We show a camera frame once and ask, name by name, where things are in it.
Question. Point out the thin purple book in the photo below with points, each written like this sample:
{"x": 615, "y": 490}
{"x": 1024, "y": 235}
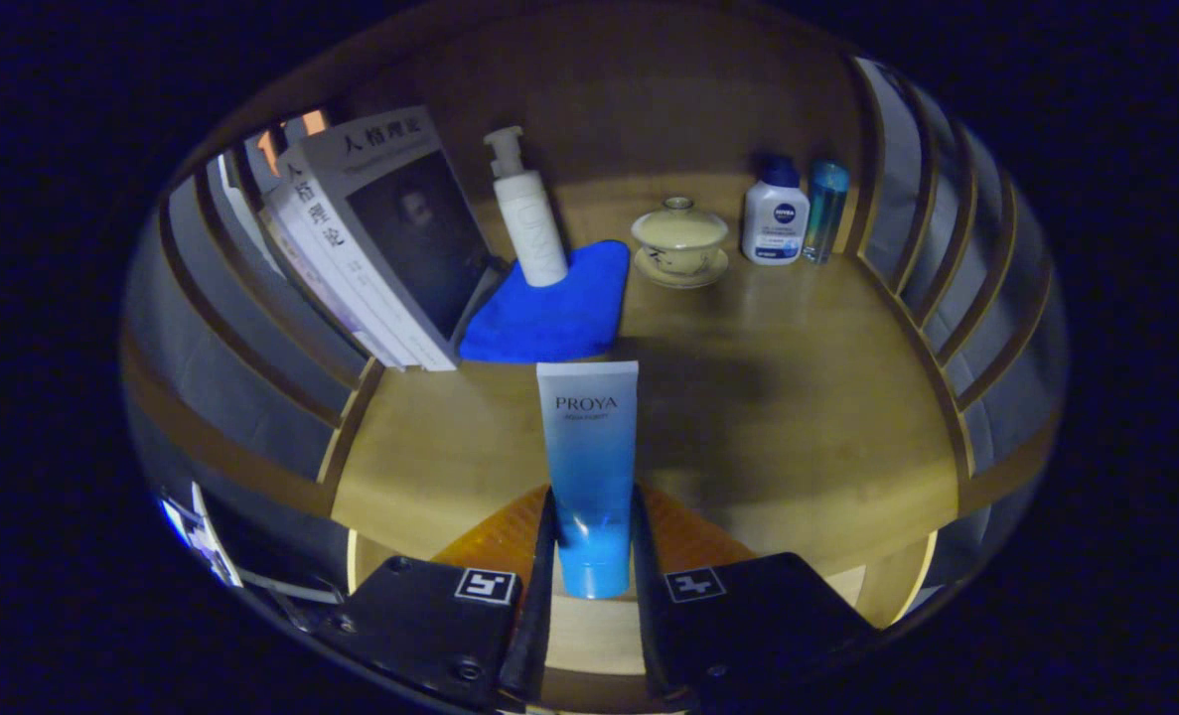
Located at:
{"x": 296, "y": 260}

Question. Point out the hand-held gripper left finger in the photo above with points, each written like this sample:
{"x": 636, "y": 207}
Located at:
{"x": 541, "y": 616}

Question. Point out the lidded ceramic teacup with saucer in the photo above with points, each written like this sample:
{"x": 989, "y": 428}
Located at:
{"x": 678, "y": 238}

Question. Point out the white pump bottle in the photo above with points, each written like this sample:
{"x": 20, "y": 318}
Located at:
{"x": 534, "y": 228}

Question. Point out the blue cloth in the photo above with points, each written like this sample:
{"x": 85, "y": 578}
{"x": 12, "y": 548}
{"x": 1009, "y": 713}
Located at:
{"x": 549, "y": 323}

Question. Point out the wooden cabinet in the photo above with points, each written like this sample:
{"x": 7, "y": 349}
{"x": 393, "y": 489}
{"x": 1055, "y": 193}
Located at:
{"x": 649, "y": 109}

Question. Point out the slim teal bottle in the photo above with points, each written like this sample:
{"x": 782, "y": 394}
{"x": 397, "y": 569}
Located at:
{"x": 825, "y": 214}

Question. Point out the white lotion bottle blue cap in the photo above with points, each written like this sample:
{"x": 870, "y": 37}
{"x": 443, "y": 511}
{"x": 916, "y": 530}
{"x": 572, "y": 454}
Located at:
{"x": 776, "y": 218}

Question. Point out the blue gradient cosmetic tube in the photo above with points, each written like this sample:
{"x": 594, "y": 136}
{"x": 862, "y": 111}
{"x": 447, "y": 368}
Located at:
{"x": 589, "y": 467}

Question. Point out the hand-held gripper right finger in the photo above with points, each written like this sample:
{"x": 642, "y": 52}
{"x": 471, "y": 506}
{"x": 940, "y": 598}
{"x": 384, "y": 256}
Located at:
{"x": 646, "y": 626}

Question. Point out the white book with dark cover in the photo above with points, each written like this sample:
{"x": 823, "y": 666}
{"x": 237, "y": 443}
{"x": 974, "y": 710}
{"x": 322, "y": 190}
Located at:
{"x": 420, "y": 238}

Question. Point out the wooden countertop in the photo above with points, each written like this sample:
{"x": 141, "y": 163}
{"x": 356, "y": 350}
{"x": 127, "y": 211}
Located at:
{"x": 798, "y": 417}

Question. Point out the thin white book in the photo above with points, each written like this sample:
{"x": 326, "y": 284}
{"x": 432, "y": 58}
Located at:
{"x": 341, "y": 298}

